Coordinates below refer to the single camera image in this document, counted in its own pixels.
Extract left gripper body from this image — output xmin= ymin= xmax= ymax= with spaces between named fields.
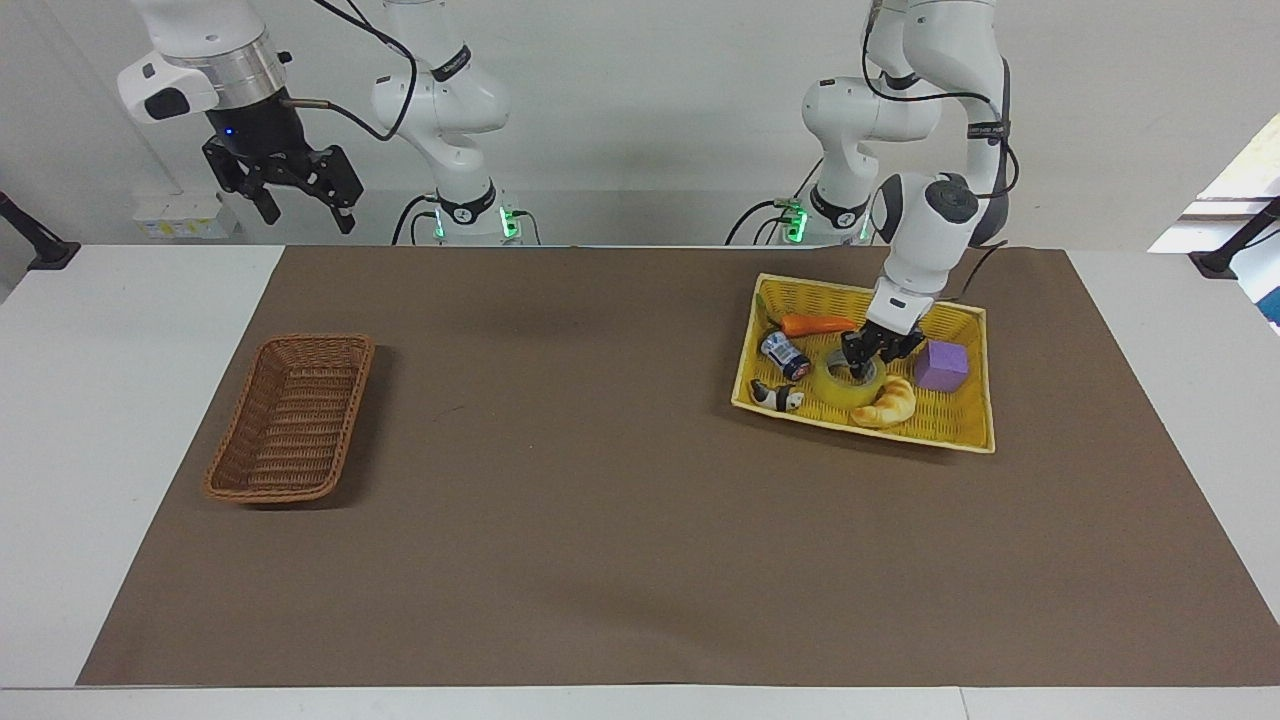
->
xmin=859 ymin=317 xmax=927 ymax=358

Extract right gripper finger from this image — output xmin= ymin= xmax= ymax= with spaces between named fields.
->
xmin=268 ymin=145 xmax=364 ymax=237
xmin=202 ymin=138 xmax=282 ymax=227

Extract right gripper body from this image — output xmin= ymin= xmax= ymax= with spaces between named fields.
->
xmin=205 ymin=92 xmax=306 ymax=169

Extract yellow tape roll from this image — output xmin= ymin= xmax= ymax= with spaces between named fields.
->
xmin=811 ymin=346 xmax=887 ymax=409

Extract yellow woven basket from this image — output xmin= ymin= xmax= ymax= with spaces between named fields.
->
xmin=731 ymin=272 xmax=998 ymax=456

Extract brown wicker basket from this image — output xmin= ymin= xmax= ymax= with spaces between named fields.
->
xmin=203 ymin=333 xmax=378 ymax=505

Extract purple cube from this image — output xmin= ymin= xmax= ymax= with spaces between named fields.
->
xmin=913 ymin=339 xmax=972 ymax=394

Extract orange toy carrot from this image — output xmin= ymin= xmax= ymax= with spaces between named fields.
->
xmin=756 ymin=293 xmax=860 ymax=339

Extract toy croissant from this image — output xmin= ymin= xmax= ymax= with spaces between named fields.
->
xmin=850 ymin=375 xmax=918 ymax=430

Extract small blue can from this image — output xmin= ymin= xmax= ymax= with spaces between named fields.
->
xmin=759 ymin=330 xmax=813 ymax=382

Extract white box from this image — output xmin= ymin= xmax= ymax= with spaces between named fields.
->
xmin=132 ymin=193 xmax=242 ymax=242

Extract black and white toy figure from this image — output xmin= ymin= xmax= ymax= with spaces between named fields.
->
xmin=749 ymin=378 xmax=807 ymax=415

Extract black stand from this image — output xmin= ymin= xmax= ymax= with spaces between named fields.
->
xmin=1187 ymin=196 xmax=1280 ymax=280
xmin=0 ymin=190 xmax=82 ymax=272

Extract black cable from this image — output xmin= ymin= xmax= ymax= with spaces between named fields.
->
xmin=282 ymin=0 xmax=420 ymax=142
xmin=391 ymin=193 xmax=442 ymax=247
xmin=861 ymin=0 xmax=1021 ymax=198
xmin=944 ymin=238 xmax=1009 ymax=303
xmin=725 ymin=158 xmax=827 ymax=247

